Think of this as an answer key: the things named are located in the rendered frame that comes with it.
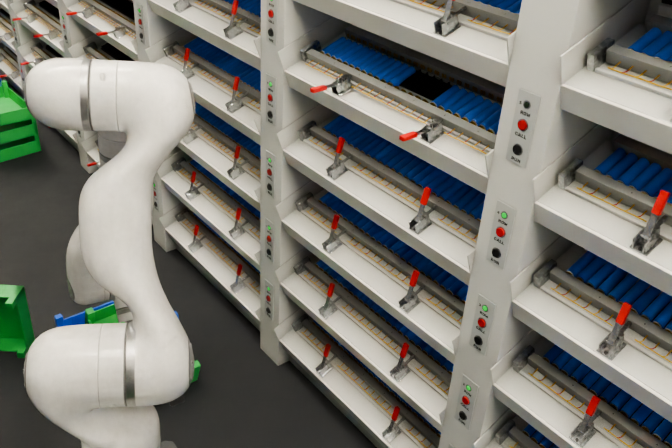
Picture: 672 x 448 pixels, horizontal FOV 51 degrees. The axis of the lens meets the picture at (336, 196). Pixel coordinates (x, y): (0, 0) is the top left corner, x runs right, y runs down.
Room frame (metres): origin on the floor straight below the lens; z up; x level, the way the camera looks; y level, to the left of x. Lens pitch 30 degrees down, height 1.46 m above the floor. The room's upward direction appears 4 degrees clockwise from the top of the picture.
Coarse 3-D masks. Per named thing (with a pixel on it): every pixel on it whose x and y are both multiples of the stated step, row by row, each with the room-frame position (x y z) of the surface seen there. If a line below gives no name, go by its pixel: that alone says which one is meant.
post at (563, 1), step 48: (528, 0) 1.04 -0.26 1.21; (576, 0) 0.99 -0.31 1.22; (624, 0) 1.06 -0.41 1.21; (528, 48) 1.03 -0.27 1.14; (528, 192) 0.99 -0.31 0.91; (480, 240) 1.05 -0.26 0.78; (528, 240) 0.99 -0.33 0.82; (480, 288) 1.03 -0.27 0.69; (480, 384) 1.00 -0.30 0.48; (480, 432) 0.98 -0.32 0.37
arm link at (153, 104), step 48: (96, 96) 0.87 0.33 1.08; (144, 96) 0.89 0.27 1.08; (192, 96) 0.93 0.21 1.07; (144, 144) 0.86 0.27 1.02; (96, 192) 0.82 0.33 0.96; (144, 192) 0.85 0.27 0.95; (96, 240) 0.79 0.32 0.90; (144, 240) 0.82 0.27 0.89; (144, 288) 0.78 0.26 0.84; (144, 336) 0.75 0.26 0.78; (144, 384) 0.71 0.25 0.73
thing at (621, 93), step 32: (640, 0) 1.09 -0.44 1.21; (608, 32) 1.04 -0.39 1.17; (640, 32) 1.07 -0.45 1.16; (576, 64) 1.00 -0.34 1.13; (608, 64) 1.01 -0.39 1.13; (640, 64) 0.96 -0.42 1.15; (576, 96) 0.96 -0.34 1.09; (608, 96) 0.94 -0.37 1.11; (640, 96) 0.92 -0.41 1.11; (640, 128) 0.89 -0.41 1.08
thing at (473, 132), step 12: (312, 60) 1.51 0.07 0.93; (324, 60) 1.48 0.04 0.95; (336, 60) 1.47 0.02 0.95; (324, 72) 1.46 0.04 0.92; (336, 72) 1.45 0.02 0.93; (348, 72) 1.41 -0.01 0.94; (360, 72) 1.40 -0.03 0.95; (360, 84) 1.39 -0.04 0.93; (372, 84) 1.35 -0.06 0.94; (384, 84) 1.34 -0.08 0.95; (384, 96) 1.33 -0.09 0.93; (396, 96) 1.30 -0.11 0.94; (408, 96) 1.29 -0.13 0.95; (420, 108) 1.25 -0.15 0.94; (432, 108) 1.24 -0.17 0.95; (420, 120) 1.23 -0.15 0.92; (444, 120) 1.20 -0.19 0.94; (456, 120) 1.19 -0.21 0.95; (444, 132) 1.18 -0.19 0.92; (468, 132) 1.15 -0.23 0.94; (480, 132) 1.14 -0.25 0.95; (468, 144) 1.14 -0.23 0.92; (492, 144) 1.11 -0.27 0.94
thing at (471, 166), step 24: (336, 24) 1.61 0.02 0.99; (288, 48) 1.52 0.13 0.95; (312, 48) 1.54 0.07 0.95; (288, 72) 1.50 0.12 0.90; (312, 72) 1.48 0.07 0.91; (312, 96) 1.45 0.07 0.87; (336, 96) 1.38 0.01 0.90; (360, 96) 1.36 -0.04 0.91; (360, 120) 1.32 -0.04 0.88; (384, 120) 1.26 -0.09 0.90; (408, 120) 1.25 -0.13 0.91; (408, 144) 1.21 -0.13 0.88; (432, 144) 1.17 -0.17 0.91; (456, 144) 1.16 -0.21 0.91; (456, 168) 1.12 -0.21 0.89; (480, 168) 1.08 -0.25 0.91
